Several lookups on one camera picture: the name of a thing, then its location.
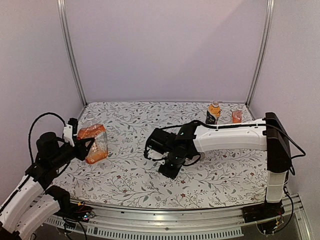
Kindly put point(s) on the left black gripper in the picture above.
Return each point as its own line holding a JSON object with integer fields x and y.
{"x": 82, "y": 151}

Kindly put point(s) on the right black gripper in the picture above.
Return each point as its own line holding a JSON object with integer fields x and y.
{"x": 170, "y": 174}

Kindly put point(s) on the slim red-label tea bottle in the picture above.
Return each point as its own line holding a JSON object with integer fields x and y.
{"x": 92, "y": 129}

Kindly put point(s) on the black-label orange drink bottle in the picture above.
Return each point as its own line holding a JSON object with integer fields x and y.
{"x": 213, "y": 113}

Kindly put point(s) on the wide orange tea bottle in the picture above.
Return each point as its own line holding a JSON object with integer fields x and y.
{"x": 237, "y": 115}

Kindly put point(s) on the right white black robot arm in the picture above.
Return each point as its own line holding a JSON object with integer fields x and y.
{"x": 196, "y": 138}

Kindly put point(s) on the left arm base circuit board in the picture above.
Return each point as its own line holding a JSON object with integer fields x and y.
{"x": 78, "y": 212}

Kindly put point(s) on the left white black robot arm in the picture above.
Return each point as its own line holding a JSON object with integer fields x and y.
{"x": 35, "y": 198}

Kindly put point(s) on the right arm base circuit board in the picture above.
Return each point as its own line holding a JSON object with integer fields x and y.
{"x": 270, "y": 227}

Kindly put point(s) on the floral patterned table mat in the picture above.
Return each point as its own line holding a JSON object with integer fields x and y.
{"x": 223, "y": 178}

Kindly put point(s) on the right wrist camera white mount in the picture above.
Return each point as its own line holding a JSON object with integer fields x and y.
{"x": 153, "y": 155}

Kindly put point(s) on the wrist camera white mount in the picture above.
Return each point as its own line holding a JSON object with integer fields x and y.
{"x": 153, "y": 155}
{"x": 70, "y": 131}

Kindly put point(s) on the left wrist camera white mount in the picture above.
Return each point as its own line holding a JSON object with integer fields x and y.
{"x": 70, "y": 131}

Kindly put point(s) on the front aluminium rail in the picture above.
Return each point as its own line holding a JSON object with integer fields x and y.
{"x": 112, "y": 222}

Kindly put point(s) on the left aluminium frame post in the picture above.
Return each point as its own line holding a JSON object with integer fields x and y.
{"x": 62, "y": 11}

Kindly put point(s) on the aluminium frame post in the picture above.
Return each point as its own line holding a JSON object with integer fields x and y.
{"x": 62, "y": 11}
{"x": 262, "y": 51}

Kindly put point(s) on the right aluminium frame post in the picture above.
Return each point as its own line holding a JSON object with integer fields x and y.
{"x": 262, "y": 51}

